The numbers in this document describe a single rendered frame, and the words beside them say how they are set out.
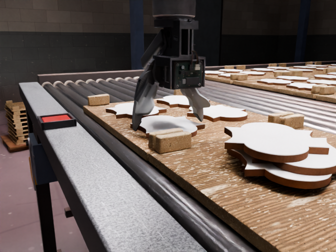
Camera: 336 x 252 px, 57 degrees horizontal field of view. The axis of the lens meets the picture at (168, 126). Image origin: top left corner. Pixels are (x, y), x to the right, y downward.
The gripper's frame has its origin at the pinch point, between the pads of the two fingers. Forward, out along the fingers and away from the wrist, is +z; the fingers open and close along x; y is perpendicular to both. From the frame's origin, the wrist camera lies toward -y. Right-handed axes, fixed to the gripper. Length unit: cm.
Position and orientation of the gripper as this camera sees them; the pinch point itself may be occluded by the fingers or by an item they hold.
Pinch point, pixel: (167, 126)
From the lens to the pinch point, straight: 61.7
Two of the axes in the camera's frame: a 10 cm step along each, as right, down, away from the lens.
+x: 8.8, -1.3, 4.6
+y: 4.8, 2.4, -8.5
